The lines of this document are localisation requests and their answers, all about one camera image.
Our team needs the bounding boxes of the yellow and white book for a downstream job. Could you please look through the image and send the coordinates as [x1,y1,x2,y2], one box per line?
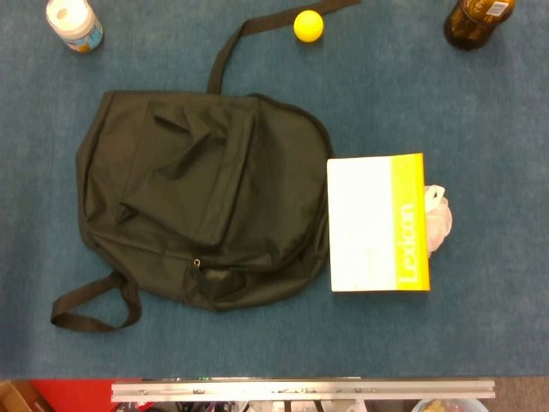
[326,153,431,294]

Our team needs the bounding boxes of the black fabric backpack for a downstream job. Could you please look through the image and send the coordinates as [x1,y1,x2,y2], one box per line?
[50,0,361,332]

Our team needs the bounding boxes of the white mesh bath loofah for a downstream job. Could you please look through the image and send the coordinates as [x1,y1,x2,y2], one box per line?
[424,184,455,258]

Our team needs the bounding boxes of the yellow ball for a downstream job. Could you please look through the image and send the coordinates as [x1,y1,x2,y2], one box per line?
[293,9,325,43]

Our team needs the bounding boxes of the blue felt table cover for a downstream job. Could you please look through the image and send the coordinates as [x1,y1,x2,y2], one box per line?
[0,0,549,381]

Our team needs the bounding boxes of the brown glass bottle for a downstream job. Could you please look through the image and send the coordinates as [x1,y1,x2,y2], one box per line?
[443,0,517,52]

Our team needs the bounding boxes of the white jar with blue label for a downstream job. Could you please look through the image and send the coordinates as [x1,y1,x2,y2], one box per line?
[45,0,105,54]

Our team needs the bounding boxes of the red panel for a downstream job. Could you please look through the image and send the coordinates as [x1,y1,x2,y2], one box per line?
[30,379,145,412]

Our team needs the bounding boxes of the cardboard box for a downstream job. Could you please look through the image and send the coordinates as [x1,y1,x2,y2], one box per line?
[0,379,44,412]

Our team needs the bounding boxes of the aluminium profile rail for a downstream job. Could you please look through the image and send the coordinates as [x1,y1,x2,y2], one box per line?
[111,379,497,403]

